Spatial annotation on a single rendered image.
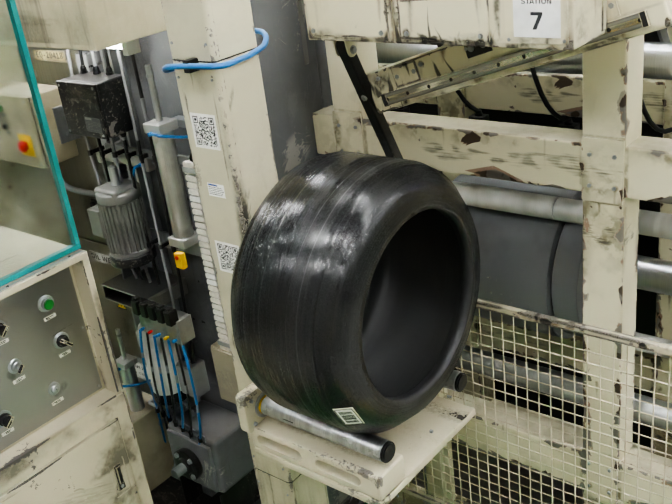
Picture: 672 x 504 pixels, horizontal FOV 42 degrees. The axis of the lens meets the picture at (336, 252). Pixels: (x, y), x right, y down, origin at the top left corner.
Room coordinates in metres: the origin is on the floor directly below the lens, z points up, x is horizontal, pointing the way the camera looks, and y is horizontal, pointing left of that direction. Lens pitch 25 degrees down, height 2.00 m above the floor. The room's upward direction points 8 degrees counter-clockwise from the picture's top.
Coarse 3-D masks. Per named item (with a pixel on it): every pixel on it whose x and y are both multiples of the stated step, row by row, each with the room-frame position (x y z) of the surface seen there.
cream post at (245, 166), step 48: (192, 0) 1.71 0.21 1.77; (240, 0) 1.76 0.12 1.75; (192, 48) 1.73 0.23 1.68; (240, 48) 1.75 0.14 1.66; (192, 96) 1.75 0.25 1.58; (240, 96) 1.73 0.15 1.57; (192, 144) 1.77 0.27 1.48; (240, 144) 1.71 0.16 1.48; (240, 192) 1.70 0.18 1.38; (240, 240) 1.70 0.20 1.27; (240, 384) 1.77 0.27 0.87; (288, 480) 1.70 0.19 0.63
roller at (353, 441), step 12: (264, 396) 1.63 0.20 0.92; (264, 408) 1.60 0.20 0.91; (276, 408) 1.59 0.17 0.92; (288, 420) 1.56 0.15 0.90; (300, 420) 1.54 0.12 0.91; (312, 420) 1.52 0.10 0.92; (312, 432) 1.51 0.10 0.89; (324, 432) 1.49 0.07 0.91; (336, 432) 1.47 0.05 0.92; (348, 432) 1.46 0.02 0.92; (348, 444) 1.45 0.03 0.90; (360, 444) 1.43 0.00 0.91; (372, 444) 1.41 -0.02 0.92; (384, 444) 1.40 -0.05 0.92; (372, 456) 1.41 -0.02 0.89; (384, 456) 1.39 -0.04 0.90
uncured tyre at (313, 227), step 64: (320, 192) 1.51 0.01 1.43; (384, 192) 1.49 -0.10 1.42; (448, 192) 1.61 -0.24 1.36; (256, 256) 1.47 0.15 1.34; (320, 256) 1.39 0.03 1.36; (384, 256) 1.85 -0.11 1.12; (448, 256) 1.76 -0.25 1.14; (256, 320) 1.42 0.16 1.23; (320, 320) 1.34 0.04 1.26; (384, 320) 1.79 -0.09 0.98; (448, 320) 1.71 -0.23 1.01; (256, 384) 1.47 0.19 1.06; (320, 384) 1.33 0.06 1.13; (384, 384) 1.63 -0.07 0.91
